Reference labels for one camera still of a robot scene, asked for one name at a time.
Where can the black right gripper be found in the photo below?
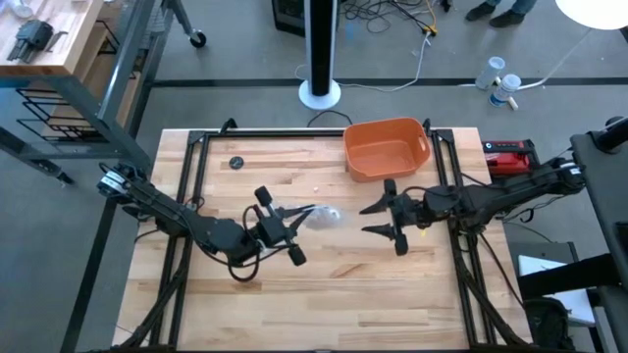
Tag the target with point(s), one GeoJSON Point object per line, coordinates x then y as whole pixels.
{"type": "Point", "coordinates": [409, 211]}

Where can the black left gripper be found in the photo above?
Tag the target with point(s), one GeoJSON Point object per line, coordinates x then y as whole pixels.
{"type": "Point", "coordinates": [272, 230]}

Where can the clear plastic bag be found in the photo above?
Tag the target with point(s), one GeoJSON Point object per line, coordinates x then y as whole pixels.
{"type": "Point", "coordinates": [321, 220]}

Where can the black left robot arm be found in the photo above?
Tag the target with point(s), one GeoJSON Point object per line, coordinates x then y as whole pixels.
{"type": "Point", "coordinates": [162, 208]}

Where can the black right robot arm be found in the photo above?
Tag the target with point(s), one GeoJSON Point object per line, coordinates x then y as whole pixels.
{"type": "Point", "coordinates": [510, 193]}

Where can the orange plastic basket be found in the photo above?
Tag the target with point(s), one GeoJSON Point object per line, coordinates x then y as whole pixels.
{"type": "Point", "coordinates": [382, 157]}

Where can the small black round cap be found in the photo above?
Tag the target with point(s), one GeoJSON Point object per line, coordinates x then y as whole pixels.
{"type": "Point", "coordinates": [236, 163]}

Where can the red black tool case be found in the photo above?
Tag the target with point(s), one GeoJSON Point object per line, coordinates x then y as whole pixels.
{"type": "Point", "coordinates": [505, 159]}

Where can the white paper sheet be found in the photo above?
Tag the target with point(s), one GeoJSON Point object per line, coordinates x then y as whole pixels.
{"type": "Point", "coordinates": [537, 267]}

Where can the black white tower fan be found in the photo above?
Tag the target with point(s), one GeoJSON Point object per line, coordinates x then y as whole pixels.
{"type": "Point", "coordinates": [319, 49]}

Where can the white canister with blue label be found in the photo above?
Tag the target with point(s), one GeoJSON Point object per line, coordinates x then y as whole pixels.
{"type": "Point", "coordinates": [504, 88]}

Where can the plain white canister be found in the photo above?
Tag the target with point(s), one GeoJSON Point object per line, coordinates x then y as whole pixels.
{"type": "Point", "coordinates": [490, 72]}

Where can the black bag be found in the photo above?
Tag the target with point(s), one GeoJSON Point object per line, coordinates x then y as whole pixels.
{"type": "Point", "coordinates": [549, 323]}

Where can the black box on floor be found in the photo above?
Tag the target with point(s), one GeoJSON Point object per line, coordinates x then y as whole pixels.
{"type": "Point", "coordinates": [287, 17]}

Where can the black caster wheel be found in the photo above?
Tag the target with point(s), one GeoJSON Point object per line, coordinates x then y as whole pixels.
{"type": "Point", "coordinates": [198, 39]}

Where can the dark grey side table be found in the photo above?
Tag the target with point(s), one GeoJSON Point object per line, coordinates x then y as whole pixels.
{"type": "Point", "coordinates": [608, 196]}

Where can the person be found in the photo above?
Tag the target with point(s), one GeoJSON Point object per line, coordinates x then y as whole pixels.
{"type": "Point", "coordinates": [507, 19]}

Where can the wooden workbench top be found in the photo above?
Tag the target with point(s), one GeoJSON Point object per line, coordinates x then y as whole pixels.
{"type": "Point", "coordinates": [73, 34]}

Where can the white round tabletop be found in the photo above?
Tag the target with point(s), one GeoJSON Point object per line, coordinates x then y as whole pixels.
{"type": "Point", "coordinates": [593, 12]}

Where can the black tool set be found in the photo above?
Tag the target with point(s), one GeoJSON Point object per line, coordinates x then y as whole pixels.
{"type": "Point", "coordinates": [32, 36]}

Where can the black aluminium table frame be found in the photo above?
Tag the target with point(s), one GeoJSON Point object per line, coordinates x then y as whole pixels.
{"type": "Point", "coordinates": [275, 133]}

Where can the grey steel bench frame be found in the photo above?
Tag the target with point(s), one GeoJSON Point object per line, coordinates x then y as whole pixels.
{"type": "Point", "coordinates": [128, 49]}

